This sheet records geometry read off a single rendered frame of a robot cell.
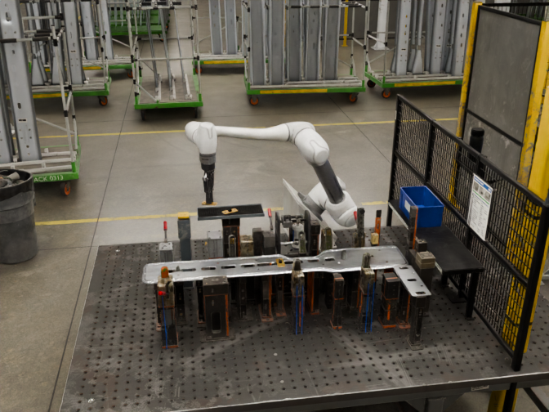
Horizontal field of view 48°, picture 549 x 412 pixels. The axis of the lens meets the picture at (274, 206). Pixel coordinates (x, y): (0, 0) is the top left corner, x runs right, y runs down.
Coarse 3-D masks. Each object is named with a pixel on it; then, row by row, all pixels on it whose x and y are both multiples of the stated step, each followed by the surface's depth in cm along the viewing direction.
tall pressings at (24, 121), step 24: (0, 0) 604; (0, 24) 614; (24, 48) 628; (0, 72) 651; (24, 72) 631; (0, 96) 639; (24, 96) 638; (0, 120) 642; (24, 120) 647; (0, 144) 650; (24, 144) 655
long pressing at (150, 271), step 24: (168, 264) 321; (192, 264) 321; (216, 264) 321; (240, 264) 321; (288, 264) 321; (312, 264) 321; (336, 264) 321; (360, 264) 321; (384, 264) 321; (408, 264) 323
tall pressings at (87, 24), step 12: (36, 12) 1100; (84, 12) 1139; (96, 12) 1149; (108, 12) 1153; (36, 24) 1127; (60, 24) 1141; (84, 24) 1146; (108, 24) 1156; (84, 36) 1155; (108, 36) 1160; (96, 48) 1190; (108, 48) 1168
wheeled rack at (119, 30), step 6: (162, 6) 1591; (96, 30) 1523; (114, 30) 1523; (120, 30) 1523; (126, 30) 1523; (132, 30) 1523; (138, 30) 1523; (144, 30) 1523; (156, 30) 1527; (96, 36) 1580; (162, 36) 1536
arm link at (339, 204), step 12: (300, 132) 339; (312, 132) 337; (300, 144) 337; (312, 144) 331; (324, 144) 333; (312, 156) 331; (324, 156) 333; (324, 168) 347; (324, 180) 355; (336, 180) 359; (336, 192) 364; (324, 204) 388; (336, 204) 372; (348, 204) 373; (336, 216) 376; (348, 216) 373
